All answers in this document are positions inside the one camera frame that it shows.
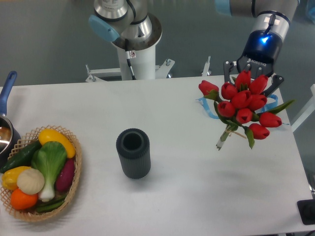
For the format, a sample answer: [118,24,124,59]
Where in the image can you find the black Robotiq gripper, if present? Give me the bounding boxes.
[223,31,284,96]

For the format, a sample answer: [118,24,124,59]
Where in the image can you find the red tulip bouquet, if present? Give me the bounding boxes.
[198,69,295,151]

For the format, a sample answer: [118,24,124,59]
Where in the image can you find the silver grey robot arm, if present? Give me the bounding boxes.
[88,0,299,96]

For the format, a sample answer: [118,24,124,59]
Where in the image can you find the small light blue ribbon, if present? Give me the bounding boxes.
[197,97,219,119]

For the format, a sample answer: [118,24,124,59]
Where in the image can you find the dark grey ribbed vase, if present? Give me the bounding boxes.
[116,128,151,179]

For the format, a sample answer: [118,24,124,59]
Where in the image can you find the black device at edge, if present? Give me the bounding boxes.
[297,199,315,225]

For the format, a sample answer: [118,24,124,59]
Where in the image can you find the purple sweet potato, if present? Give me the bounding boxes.
[55,159,75,192]

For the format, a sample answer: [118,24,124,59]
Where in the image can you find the yellow squash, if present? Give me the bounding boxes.
[38,128,76,158]

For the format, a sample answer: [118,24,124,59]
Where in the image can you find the green bok choy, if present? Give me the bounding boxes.
[31,141,67,202]

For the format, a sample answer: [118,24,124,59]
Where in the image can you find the woven wicker basket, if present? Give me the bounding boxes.
[0,125,82,222]

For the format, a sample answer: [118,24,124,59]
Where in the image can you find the dark green cucumber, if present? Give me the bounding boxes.
[0,140,42,174]

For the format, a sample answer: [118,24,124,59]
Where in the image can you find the cream white garlic bulb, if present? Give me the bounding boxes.
[17,168,45,195]

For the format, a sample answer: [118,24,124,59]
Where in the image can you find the green bean pods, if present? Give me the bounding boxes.
[35,195,66,213]

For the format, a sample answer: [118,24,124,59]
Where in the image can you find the yellow bell pepper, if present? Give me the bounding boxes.
[1,166,31,191]

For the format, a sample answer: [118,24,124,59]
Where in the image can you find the orange fruit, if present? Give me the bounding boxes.
[10,188,38,210]

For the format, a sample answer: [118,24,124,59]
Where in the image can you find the white frame at right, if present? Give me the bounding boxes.
[291,84,315,132]

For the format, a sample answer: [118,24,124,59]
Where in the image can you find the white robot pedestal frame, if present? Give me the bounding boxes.
[85,45,175,83]

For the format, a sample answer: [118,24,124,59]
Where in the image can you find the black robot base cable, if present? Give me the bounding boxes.
[124,38,137,81]

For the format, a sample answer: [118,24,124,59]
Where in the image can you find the blue handled steel saucepan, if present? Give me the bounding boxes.
[0,71,21,167]

